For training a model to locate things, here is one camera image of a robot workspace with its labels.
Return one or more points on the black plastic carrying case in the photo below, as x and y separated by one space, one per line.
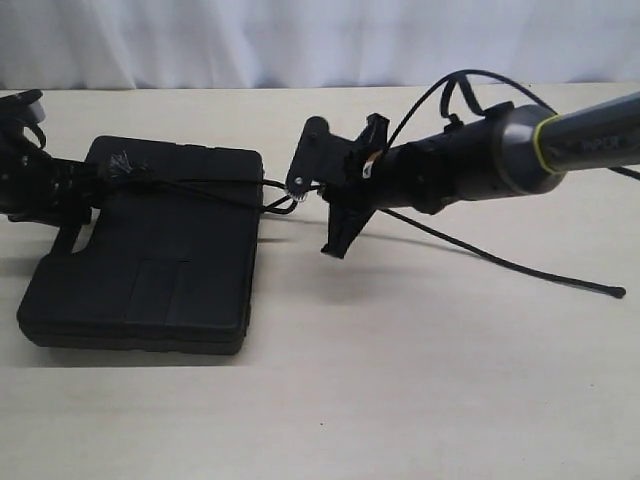
162 271

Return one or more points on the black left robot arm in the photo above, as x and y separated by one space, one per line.
37 187

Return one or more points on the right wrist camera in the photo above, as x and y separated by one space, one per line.
319 158

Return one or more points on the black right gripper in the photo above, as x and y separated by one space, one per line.
427 175

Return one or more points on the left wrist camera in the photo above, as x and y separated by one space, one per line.
22 110

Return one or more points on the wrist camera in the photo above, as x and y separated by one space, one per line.
319 158
22 110

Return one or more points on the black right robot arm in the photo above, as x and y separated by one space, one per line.
511 152

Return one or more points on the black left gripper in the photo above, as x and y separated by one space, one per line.
39 188

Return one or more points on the white backdrop curtain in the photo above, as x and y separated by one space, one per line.
304 44

